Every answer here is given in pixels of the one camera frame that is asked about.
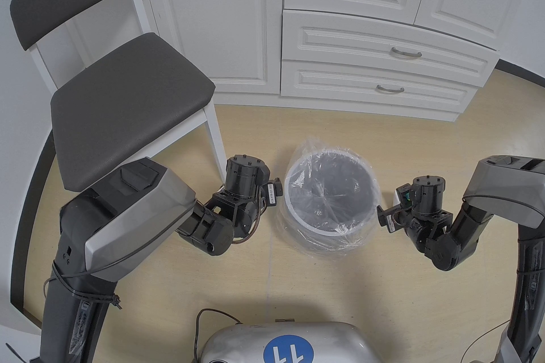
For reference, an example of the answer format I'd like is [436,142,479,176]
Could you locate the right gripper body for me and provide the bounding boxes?
[377,203,401,233]

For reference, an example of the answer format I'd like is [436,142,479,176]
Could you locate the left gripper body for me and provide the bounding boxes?
[263,178,284,210]

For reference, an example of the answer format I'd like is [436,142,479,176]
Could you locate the clear plastic bag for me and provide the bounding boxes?
[274,135,382,256]

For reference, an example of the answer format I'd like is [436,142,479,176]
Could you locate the white trash bin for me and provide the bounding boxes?
[283,149,380,240]

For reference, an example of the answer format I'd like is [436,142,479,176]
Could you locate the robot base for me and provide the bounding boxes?
[200,321,384,363]

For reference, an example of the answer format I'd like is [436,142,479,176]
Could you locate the white chair grey cushions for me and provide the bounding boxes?
[9,0,227,193]

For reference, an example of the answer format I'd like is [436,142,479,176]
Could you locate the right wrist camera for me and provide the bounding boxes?
[400,182,416,210]

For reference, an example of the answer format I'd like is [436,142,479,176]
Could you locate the thin black cable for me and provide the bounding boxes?
[464,320,509,363]

